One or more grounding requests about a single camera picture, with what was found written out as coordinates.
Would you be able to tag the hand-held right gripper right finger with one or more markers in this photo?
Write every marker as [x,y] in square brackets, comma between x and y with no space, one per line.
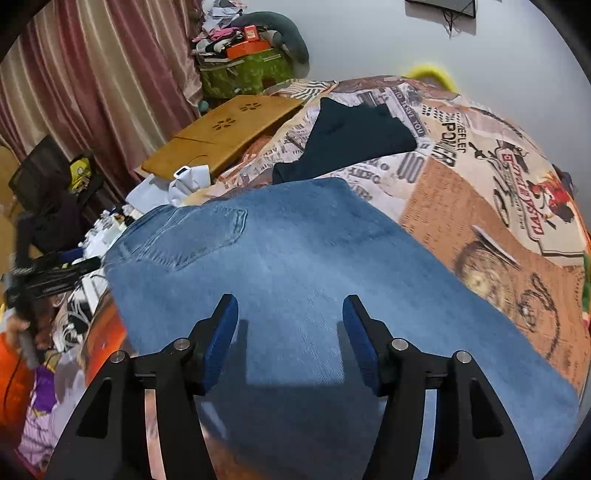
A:
[364,344]

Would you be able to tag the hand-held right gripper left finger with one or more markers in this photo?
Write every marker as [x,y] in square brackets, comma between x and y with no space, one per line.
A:
[220,341]

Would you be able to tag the blue denim pants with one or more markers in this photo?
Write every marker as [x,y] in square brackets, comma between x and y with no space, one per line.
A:
[295,277]

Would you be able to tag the white cloth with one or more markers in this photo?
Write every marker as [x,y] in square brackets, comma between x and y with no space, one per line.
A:
[178,184]

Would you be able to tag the black flat device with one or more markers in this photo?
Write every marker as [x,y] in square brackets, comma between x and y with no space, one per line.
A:
[51,277]

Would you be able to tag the purple cloth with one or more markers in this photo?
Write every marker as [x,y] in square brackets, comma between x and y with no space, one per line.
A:
[39,415]

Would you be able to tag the printed blanket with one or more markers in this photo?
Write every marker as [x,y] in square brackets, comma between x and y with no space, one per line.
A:
[485,184]

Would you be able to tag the dark folded garment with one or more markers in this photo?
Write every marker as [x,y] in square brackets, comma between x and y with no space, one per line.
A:
[351,138]

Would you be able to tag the wooden lap desk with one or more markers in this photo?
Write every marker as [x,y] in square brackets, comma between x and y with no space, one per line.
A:
[221,134]

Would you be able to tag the orange cloth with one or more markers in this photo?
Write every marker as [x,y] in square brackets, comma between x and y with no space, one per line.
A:
[14,374]

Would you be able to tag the yellow printed cloth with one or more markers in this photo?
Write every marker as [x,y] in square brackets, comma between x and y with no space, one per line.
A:
[81,173]

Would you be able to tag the black office chair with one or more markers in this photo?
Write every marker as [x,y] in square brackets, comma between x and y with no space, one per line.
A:
[51,194]

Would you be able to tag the green patterned bag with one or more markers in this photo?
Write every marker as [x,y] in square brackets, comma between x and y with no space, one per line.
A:
[249,74]

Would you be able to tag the pink striped curtain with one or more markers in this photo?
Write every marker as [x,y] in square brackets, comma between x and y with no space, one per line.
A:
[97,74]

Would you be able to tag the orange box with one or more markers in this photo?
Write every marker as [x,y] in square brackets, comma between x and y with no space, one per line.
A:
[247,47]

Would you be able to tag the grey neck pillow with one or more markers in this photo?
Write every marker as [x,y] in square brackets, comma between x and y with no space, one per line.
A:
[288,37]

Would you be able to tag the pile of clothes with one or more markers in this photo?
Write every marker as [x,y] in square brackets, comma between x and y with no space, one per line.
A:
[221,27]

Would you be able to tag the wall-mounted black screen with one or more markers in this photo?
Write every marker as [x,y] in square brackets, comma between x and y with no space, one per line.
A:
[443,5]

